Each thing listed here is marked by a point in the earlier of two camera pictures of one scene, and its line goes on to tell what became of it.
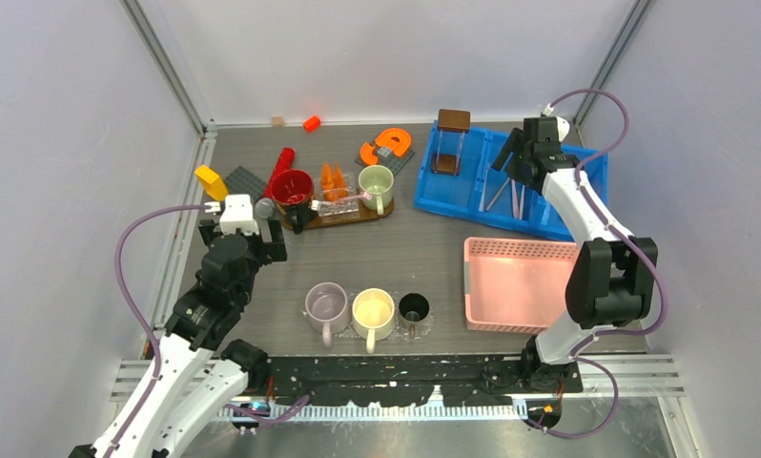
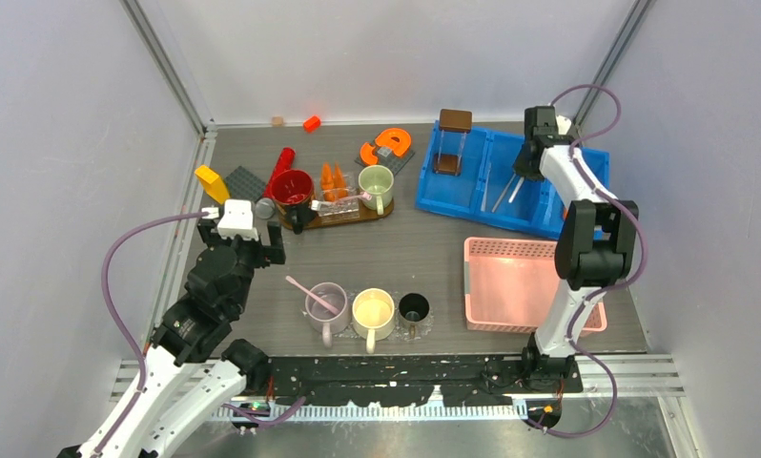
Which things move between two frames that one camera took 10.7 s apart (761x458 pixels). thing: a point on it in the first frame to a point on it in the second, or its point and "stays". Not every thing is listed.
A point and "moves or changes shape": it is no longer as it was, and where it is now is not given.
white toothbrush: (522, 202) to (516, 190)
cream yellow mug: (374, 315) stays
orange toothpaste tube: (339, 190) stays
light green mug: (378, 180) stays
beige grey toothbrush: (494, 199) moves or changes shape
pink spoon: (516, 209) to (313, 296)
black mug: (413, 308) stays
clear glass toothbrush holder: (338, 195) stays
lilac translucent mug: (327, 309) stays
